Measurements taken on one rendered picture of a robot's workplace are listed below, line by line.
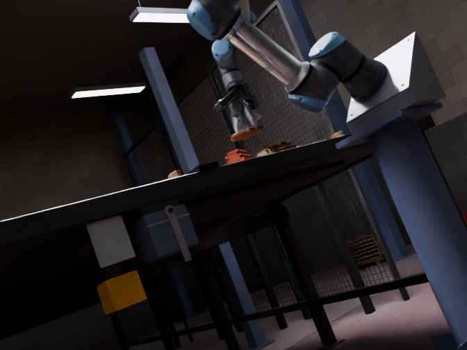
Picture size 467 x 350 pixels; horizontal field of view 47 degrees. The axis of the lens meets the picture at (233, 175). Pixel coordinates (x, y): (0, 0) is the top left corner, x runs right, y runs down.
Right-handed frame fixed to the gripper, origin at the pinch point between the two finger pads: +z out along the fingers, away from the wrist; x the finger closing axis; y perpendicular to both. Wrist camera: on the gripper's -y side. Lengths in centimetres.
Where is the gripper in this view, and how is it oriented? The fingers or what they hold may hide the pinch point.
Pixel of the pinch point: (247, 132)
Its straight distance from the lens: 202.7
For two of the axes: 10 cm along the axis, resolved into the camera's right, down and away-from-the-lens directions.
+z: 3.1, 9.3, -1.9
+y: 7.8, -1.3, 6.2
